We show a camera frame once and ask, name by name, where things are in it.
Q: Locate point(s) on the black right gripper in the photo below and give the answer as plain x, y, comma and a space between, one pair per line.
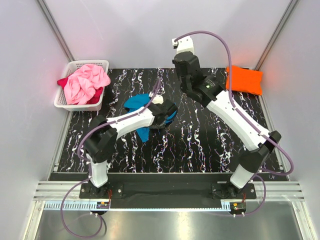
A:
177, 75

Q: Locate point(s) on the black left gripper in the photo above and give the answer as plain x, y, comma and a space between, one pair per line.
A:
154, 126

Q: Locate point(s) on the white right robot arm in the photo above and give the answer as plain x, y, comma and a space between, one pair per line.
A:
212, 95

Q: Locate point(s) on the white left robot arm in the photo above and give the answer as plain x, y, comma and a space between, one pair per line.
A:
99, 144

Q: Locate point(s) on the folded orange t shirt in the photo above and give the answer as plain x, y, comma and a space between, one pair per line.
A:
246, 80

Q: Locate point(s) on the white plastic laundry basket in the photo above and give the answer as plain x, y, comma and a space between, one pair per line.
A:
71, 67

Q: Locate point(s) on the pink t shirt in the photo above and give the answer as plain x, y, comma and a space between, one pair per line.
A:
93, 73

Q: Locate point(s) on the red t shirt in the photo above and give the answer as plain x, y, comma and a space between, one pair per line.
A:
80, 93

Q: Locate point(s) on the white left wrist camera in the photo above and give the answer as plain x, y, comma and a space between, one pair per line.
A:
158, 99

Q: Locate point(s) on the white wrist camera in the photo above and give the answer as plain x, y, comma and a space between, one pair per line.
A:
158, 99
184, 44

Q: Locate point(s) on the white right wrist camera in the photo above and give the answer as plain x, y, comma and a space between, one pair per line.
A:
184, 44

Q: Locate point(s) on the aluminium frame rail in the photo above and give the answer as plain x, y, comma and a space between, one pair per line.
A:
275, 190

